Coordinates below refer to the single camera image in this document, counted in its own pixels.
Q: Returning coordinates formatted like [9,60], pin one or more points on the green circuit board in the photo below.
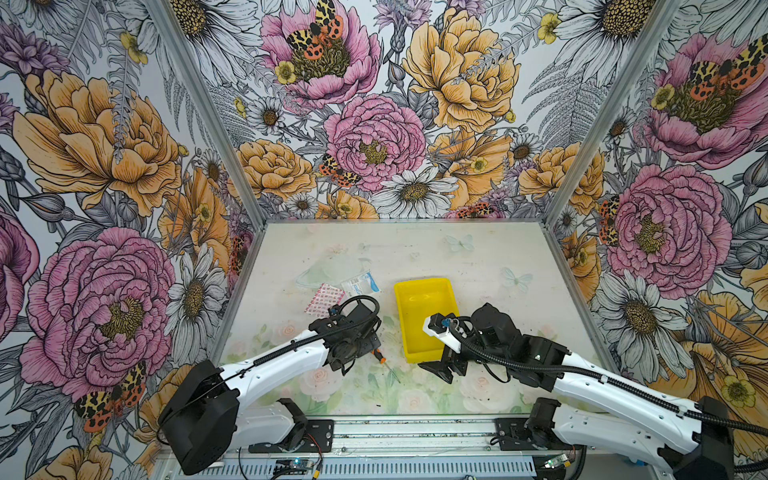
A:
[560,461]
[296,466]

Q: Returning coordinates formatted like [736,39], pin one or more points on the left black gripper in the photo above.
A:
[367,344]

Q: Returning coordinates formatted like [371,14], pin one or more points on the aluminium corner post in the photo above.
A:
[659,20]
[185,63]

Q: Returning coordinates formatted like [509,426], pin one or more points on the right aluminium corner post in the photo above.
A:
[659,20]

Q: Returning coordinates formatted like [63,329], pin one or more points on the yellow plastic bin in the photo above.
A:
[417,301]

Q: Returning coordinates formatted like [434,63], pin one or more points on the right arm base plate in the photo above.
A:
[516,434]

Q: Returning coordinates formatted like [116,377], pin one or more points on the pink patterned packet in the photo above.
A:
[326,297]

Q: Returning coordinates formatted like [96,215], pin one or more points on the orange black screwdriver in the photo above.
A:
[381,359]

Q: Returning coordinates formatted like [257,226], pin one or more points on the aluminium front rail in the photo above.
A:
[428,447]

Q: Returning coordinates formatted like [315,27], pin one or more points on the left aluminium corner post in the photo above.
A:
[185,63]

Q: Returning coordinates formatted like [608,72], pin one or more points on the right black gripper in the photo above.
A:
[439,368]

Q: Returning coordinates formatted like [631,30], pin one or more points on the right green circuit board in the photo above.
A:
[560,461]

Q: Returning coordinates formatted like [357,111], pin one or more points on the white blue plastic packet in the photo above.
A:
[361,284]

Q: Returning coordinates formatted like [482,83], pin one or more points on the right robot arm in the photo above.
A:
[588,406]

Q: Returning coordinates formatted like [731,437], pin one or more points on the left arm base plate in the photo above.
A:
[316,436]

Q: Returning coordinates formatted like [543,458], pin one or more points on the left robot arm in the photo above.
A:
[211,412]

